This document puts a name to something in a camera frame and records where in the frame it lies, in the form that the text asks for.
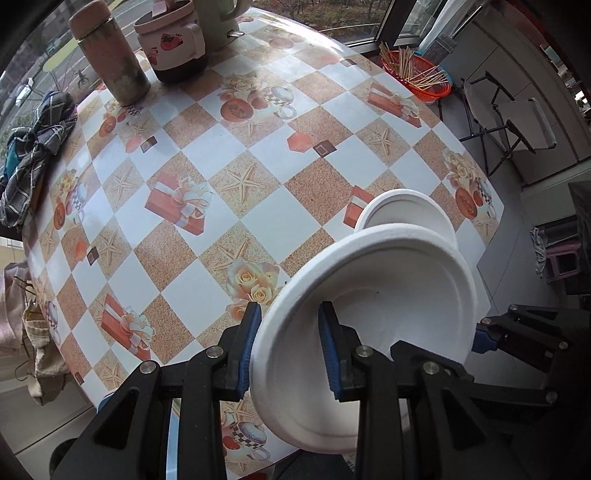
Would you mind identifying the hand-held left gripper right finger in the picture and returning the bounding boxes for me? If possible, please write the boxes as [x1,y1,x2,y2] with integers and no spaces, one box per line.
[318,301,536,480]

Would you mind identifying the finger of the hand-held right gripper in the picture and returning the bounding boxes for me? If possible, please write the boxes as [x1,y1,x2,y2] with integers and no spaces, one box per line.
[472,302,591,356]
[390,339,561,408]

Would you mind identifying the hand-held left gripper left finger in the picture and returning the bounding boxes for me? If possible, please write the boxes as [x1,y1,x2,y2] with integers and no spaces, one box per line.
[51,301,263,480]

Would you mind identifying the white paper plate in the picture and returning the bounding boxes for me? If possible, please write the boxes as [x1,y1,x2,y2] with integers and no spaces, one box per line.
[249,223,478,455]
[353,188,459,250]

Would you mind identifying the striped towel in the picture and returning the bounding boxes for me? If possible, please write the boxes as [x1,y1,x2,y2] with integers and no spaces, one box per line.
[530,225,550,278]

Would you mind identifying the pink stool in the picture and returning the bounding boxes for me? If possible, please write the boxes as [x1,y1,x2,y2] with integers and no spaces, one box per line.
[545,242,583,283]

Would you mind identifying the checkered printed tablecloth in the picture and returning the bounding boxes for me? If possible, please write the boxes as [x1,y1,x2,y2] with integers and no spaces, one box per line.
[21,4,506,480]

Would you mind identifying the beige cloth bag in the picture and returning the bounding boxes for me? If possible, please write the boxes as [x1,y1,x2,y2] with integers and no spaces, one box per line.
[21,300,70,407]

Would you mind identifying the folding chair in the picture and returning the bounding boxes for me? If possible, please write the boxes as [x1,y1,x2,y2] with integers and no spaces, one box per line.
[455,69,559,178]

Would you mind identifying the pink cloth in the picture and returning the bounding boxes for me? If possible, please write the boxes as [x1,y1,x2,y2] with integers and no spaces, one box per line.
[0,262,31,349]

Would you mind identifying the red plastic basket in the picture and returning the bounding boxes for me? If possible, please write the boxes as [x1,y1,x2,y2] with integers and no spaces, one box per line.
[381,48,455,100]

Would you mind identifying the bundle of wooden skewers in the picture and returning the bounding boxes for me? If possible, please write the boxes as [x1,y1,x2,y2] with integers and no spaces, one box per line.
[379,41,451,88]

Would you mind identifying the plaid cloth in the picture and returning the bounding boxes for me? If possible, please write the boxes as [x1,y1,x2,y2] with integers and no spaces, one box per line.
[0,90,79,228]

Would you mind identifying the pink strawberry print mug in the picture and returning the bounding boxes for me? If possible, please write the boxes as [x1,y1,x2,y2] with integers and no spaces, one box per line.
[134,0,207,85]

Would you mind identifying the brown thermos bottle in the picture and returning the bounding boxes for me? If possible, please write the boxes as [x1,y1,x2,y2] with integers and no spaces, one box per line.
[68,0,152,106]

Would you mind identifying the pale green kettle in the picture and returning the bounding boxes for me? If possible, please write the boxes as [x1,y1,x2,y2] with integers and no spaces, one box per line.
[191,0,254,40]

